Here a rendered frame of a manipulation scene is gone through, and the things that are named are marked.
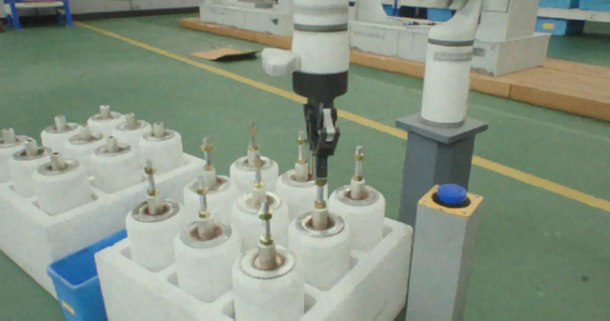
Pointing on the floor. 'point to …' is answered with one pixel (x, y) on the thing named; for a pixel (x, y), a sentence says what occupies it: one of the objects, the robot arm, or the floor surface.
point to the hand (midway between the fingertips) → (319, 165)
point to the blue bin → (82, 281)
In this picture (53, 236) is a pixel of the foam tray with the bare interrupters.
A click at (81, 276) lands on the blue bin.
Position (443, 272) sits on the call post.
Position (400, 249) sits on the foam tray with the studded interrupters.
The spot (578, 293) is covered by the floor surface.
